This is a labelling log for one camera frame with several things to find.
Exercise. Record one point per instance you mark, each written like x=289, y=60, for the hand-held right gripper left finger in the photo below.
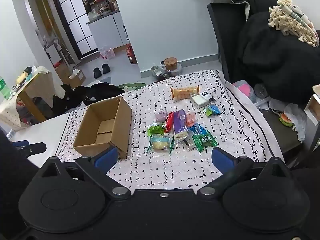
x=106, y=158

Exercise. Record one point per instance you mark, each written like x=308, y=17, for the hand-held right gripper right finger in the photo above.
x=222, y=161

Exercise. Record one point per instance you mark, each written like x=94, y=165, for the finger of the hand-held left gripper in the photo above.
x=35, y=148

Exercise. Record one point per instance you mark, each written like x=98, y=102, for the dark green snack packet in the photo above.
x=203, y=141

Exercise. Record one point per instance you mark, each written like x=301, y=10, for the clear packet dark snack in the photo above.
x=188, y=144

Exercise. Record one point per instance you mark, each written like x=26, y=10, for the blue snack packet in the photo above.
x=198, y=130

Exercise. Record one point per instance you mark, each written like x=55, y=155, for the brown cardboard box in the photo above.
x=120, y=120

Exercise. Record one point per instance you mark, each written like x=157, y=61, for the small green blue packet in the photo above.
x=212, y=110

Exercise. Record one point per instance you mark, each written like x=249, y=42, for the orange pink snack packet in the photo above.
x=190, y=119

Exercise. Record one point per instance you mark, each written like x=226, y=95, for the yellow cake teal packet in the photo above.
x=160, y=143

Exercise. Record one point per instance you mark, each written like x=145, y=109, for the long purple snack packet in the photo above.
x=180, y=123

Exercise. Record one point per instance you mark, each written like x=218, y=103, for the light green snack packet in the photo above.
x=155, y=129

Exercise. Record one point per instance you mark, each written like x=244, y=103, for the white cake packet black label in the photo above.
x=202, y=99

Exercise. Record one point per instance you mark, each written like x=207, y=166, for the red snack packet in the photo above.
x=169, y=122

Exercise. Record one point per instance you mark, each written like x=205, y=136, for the purple round snack packet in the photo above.
x=160, y=117

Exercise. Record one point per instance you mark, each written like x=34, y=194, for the orange biscuit packet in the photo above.
x=185, y=92

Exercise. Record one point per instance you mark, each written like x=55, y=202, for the white black patterned cloth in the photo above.
x=225, y=130

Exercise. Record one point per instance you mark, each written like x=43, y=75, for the wooden side table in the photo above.
x=28, y=105

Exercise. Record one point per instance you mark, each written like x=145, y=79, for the black clothing pile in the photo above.
x=67, y=98

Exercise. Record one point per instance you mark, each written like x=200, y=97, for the green plastic bottle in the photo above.
x=4, y=88

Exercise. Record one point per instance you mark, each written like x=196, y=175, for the cream dotted tablecloth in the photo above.
x=40, y=80

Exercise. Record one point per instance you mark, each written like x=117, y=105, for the black bag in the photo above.
x=105, y=90

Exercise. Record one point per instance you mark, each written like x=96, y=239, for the yellow container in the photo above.
x=22, y=78

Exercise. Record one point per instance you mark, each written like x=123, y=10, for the pink grey plush toy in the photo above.
x=243, y=87

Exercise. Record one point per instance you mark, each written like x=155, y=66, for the burger shaped toy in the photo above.
x=287, y=119

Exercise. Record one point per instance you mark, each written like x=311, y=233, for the green rug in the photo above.
x=132, y=85

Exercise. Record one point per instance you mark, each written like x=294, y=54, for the clear plastic container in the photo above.
x=260, y=91

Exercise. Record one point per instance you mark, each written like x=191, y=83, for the plain cardboard floor box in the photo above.
x=62, y=71

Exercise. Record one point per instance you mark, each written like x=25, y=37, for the cardboard box with tissue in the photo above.
x=76, y=77

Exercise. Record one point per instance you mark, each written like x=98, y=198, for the white plastic bag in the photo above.
x=298, y=120

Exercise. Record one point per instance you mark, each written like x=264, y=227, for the small white appliance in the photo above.
x=52, y=52

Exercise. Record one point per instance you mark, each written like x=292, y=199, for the clear plastic bag with items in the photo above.
x=158, y=71

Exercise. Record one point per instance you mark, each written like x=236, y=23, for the pink plastic bag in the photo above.
x=107, y=53

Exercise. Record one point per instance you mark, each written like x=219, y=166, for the light wooden box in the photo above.
x=313, y=105

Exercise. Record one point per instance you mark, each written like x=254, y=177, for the small white fan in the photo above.
x=56, y=40

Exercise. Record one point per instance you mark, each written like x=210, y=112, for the brown round tub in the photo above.
x=170, y=63

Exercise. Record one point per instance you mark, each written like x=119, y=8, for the large black coat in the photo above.
x=277, y=55

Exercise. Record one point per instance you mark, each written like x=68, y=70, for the black upright panel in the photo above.
x=222, y=37

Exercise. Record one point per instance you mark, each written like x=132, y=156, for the white kitchen cabinet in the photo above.
x=107, y=30

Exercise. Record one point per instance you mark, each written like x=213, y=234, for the dark framed glass door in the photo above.
x=75, y=17

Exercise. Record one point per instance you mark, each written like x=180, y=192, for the cream fringed cloth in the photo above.
x=292, y=20

